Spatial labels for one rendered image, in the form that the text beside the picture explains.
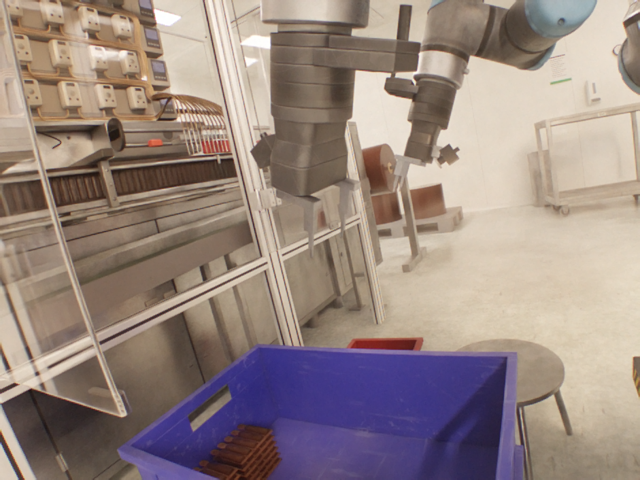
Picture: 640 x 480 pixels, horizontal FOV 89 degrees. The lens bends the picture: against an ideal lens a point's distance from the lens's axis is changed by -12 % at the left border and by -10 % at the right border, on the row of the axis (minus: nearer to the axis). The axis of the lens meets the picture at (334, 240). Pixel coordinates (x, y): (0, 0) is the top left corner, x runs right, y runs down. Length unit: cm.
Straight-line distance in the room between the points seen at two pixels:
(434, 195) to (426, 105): 354
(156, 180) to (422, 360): 93
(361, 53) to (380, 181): 257
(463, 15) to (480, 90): 443
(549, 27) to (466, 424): 70
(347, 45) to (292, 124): 8
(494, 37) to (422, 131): 20
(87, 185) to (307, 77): 90
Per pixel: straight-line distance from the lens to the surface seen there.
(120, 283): 97
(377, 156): 285
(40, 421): 121
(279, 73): 32
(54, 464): 126
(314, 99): 31
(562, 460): 115
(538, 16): 60
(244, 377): 92
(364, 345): 157
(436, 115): 67
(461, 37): 70
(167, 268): 104
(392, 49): 28
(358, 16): 32
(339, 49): 29
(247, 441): 84
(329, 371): 86
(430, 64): 68
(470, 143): 510
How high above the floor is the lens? 79
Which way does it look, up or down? 10 degrees down
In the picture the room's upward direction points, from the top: 12 degrees counter-clockwise
